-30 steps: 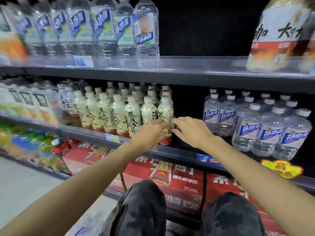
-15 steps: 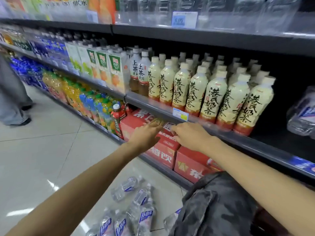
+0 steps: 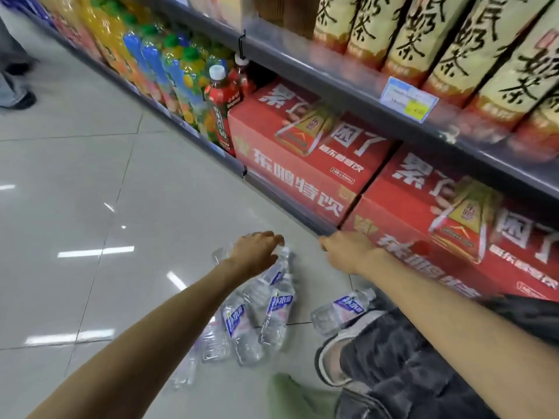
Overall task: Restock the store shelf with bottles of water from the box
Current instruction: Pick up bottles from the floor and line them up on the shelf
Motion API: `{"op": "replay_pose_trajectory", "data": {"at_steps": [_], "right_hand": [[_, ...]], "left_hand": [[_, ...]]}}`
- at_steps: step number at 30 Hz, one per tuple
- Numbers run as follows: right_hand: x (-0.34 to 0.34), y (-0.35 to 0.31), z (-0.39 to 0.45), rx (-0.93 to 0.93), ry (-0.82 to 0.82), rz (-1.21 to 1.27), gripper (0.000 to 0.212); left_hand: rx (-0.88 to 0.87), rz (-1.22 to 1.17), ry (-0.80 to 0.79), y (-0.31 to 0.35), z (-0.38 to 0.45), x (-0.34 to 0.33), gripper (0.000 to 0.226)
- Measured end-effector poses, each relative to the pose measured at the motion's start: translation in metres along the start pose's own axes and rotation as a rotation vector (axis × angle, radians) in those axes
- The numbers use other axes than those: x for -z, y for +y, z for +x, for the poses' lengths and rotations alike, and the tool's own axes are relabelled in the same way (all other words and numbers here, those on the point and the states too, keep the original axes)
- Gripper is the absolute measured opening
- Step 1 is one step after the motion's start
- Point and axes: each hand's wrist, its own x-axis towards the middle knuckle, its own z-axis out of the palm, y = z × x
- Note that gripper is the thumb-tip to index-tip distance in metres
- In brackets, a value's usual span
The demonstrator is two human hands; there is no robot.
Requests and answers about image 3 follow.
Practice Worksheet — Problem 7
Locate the blue yellow price tag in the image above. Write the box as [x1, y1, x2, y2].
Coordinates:
[378, 77, 439, 123]

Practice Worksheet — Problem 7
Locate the person's right hand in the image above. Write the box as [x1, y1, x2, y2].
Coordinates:
[319, 230, 376, 275]

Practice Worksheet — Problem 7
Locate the red drink carton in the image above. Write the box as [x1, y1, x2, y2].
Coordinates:
[342, 145, 559, 301]
[228, 80, 396, 225]

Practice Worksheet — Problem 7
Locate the dark drink bottle red label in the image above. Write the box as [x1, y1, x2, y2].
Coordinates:
[229, 54, 259, 99]
[204, 65, 242, 155]

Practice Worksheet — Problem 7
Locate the person's left hand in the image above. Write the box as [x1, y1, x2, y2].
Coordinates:
[227, 230, 285, 280]

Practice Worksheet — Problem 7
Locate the person's white left clog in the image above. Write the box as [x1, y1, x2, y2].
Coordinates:
[314, 309, 387, 388]

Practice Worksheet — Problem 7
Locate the row of amber tea bottles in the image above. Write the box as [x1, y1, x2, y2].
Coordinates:
[251, 0, 322, 40]

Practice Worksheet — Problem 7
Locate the person's right forearm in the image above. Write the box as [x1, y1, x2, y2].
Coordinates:
[356, 248, 559, 419]

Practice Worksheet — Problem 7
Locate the person's left leg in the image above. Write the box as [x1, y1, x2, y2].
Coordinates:
[325, 340, 352, 381]

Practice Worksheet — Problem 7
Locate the row of orange juice bottles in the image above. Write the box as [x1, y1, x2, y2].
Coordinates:
[34, 0, 236, 144]

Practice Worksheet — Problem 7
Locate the person's left forearm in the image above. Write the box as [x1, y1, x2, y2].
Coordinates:
[26, 261, 245, 419]

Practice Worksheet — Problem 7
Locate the green plastic stool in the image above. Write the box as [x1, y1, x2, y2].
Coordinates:
[267, 372, 346, 419]

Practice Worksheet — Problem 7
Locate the row of cream milk tea bottles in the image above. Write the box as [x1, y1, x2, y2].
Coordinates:
[312, 0, 559, 162]

